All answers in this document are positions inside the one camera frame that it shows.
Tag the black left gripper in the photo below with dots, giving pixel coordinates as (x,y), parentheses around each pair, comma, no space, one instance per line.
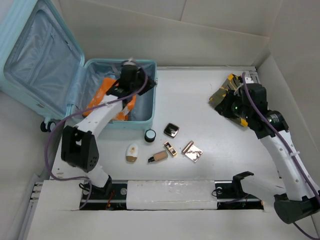
(150,85)

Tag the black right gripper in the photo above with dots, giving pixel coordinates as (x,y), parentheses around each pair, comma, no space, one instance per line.
(223,107)

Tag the yellow camouflage garment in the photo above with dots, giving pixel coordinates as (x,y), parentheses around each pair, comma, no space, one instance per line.
(231,84)

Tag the black square compact case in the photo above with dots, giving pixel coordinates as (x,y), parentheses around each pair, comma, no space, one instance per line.
(171,130)

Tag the patterned eyeshadow palette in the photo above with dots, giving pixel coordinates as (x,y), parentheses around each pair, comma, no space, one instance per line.
(193,153)

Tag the rose gold lipstick tube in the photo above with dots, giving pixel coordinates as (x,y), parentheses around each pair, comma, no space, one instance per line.
(187,147)

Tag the white egg-shaped cosmetic case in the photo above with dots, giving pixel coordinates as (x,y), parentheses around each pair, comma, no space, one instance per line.
(132,153)

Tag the black gold lipstick box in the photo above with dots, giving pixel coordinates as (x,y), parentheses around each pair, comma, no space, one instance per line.
(170,149)

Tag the beige foundation bottle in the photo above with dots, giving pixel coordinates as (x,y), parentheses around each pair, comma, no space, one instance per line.
(159,156)

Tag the light blue hard suitcase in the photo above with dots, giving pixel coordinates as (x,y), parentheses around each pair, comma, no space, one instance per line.
(42,65)

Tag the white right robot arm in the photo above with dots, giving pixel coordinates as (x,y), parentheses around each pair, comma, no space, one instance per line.
(300,196)

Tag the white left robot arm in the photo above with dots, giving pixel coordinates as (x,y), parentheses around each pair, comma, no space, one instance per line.
(114,100)

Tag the white foam block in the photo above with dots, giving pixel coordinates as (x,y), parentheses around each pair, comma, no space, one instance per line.
(170,195)

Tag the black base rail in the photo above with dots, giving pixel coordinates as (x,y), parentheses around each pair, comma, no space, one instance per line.
(116,199)

